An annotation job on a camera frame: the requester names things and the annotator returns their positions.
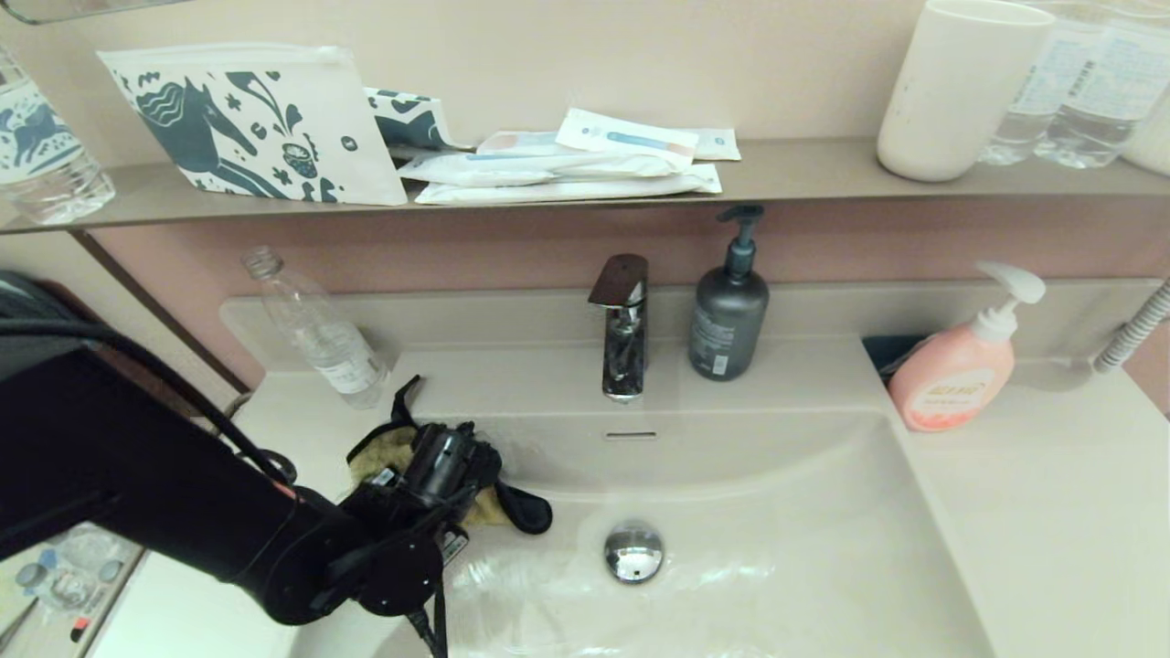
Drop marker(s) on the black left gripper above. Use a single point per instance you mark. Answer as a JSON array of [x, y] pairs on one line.
[[454, 544]]

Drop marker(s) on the yellow cloth black edge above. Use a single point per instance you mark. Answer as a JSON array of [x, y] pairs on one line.
[[384, 452]]

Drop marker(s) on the chrome single lever faucet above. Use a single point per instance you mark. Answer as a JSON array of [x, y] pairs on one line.
[[624, 361]]

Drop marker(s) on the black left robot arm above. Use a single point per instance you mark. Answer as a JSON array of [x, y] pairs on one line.
[[137, 475]]

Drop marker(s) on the chrome sink drain stopper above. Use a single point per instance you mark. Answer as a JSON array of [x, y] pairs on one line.
[[633, 553]]

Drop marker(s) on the white ceramic sink basin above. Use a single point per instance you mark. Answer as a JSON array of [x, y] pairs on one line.
[[777, 530]]

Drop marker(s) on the empty clear plastic bottle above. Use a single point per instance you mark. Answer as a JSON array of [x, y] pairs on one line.
[[338, 352]]

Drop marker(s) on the dark grey pump bottle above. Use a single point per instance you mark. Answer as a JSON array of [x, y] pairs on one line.
[[728, 324]]

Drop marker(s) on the long white sachet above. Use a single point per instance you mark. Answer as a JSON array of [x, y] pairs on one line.
[[539, 169], [571, 192]]

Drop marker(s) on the small red black object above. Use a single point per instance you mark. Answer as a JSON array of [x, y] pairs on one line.
[[80, 631]]

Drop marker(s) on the white flat sachet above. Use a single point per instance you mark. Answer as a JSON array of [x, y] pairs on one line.
[[516, 143]]

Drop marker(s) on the small white blue print pouch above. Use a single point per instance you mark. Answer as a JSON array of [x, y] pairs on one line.
[[411, 119]]

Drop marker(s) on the white sachet blue orange print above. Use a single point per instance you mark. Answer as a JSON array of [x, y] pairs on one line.
[[626, 137]]

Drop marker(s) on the white pouch blue horse print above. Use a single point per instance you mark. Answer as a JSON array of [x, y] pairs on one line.
[[265, 123]]

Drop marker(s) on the small white sachet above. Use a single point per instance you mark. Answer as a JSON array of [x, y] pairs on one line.
[[720, 144]]

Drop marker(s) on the dark grey hair dryer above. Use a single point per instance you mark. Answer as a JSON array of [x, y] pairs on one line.
[[18, 292]]

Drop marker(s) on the pink pump soap bottle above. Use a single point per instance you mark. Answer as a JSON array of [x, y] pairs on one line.
[[951, 379]]

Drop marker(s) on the water bottle blue print label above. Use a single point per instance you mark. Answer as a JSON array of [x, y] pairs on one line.
[[41, 155]]

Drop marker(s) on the white plastic cup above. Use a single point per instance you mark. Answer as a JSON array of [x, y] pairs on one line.
[[955, 96]]

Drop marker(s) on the white container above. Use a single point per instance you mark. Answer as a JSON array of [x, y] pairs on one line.
[[1152, 142]]

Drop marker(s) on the grey brown wall shelf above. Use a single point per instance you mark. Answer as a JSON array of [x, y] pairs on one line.
[[804, 175]]

